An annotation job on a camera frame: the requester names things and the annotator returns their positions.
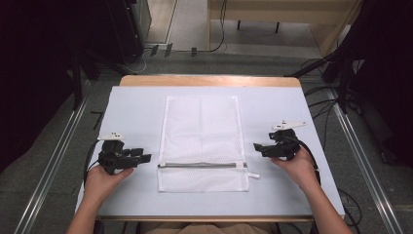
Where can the person's beige trousers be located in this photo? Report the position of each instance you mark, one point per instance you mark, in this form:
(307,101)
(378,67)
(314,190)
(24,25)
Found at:
(207,228)

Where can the black stand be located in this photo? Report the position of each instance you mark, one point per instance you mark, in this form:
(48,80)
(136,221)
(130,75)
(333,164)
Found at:
(337,74)
(78,81)

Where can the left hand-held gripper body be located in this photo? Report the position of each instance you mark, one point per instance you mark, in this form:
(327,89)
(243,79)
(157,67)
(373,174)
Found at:
(112,156)

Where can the wooden table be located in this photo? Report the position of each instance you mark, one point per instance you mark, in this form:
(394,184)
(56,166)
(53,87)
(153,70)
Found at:
(207,81)

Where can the person's right hand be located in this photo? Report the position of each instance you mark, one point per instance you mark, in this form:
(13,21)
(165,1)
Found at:
(300,170)

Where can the light wooden bench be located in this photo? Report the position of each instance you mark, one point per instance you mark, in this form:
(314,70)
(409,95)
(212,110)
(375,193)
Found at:
(279,11)

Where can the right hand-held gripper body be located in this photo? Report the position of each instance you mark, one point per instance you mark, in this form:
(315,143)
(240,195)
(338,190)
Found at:
(285,143)

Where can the white mesh laundry bag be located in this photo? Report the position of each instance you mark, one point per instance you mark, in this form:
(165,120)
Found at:
(201,130)

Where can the person's left hand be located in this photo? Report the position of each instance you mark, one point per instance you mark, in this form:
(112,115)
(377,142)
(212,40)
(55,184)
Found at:
(104,182)

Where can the white table mat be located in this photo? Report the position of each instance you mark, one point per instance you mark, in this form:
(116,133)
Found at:
(136,110)

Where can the metal floor rail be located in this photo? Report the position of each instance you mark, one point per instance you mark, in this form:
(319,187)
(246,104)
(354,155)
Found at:
(363,162)
(48,169)

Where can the black curtain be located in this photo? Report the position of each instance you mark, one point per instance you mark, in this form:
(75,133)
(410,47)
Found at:
(29,81)
(386,65)

